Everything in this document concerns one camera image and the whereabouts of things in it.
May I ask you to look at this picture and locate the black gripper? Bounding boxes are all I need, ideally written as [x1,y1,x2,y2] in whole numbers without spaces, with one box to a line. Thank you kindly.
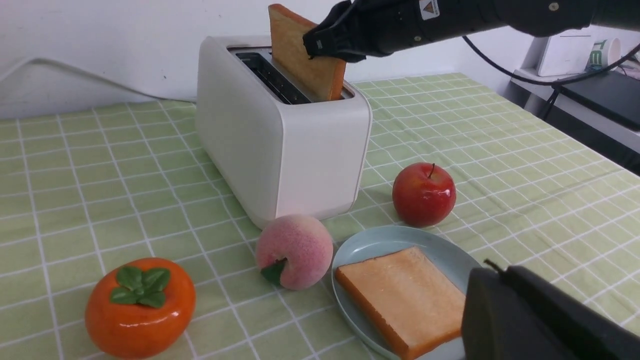
[302,0,451,63]

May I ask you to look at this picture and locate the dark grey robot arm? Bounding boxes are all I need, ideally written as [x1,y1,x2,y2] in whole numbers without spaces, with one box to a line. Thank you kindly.
[302,0,640,360]

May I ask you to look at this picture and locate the green checked tablecloth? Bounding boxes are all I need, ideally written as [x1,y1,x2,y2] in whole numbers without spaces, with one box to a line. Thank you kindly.
[0,73,640,360]

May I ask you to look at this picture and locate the white two-slot toaster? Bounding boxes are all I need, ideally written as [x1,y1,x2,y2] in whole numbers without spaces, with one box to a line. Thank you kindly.
[195,35,373,228]

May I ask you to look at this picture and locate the white paper cup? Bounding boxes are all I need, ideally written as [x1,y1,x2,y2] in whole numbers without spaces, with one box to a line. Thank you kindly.
[587,38,622,70]

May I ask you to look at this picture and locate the light blue plate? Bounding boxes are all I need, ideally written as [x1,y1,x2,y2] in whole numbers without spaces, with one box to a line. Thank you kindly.
[331,225,482,360]

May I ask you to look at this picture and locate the red apple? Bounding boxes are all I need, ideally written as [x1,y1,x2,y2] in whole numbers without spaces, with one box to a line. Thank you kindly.
[391,162,457,228]

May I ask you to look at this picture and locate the toast slice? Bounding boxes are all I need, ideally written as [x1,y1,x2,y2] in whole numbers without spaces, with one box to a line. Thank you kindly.
[334,246,466,360]
[267,3,346,101]

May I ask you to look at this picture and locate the white toaster power cord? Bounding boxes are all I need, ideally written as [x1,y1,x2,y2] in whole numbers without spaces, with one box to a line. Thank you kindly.
[0,56,197,103]

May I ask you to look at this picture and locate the black camera cable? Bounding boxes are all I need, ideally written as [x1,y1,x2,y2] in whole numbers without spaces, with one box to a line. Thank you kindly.
[462,35,640,121]

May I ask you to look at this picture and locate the black flat device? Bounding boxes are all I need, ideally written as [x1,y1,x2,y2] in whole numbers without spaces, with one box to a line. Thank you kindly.
[558,71,640,132]

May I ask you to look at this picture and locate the white side shelf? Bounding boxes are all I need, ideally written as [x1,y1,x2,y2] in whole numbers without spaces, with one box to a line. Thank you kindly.
[515,26,640,152]

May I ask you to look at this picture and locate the pink peach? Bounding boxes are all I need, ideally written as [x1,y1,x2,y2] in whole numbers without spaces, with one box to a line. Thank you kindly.
[255,214,334,291]

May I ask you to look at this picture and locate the orange persimmon with green leaf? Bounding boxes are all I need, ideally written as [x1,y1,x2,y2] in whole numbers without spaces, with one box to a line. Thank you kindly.
[84,257,196,360]

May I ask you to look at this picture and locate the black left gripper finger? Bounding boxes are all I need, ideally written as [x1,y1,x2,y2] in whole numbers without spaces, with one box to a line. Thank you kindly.
[461,260,640,360]

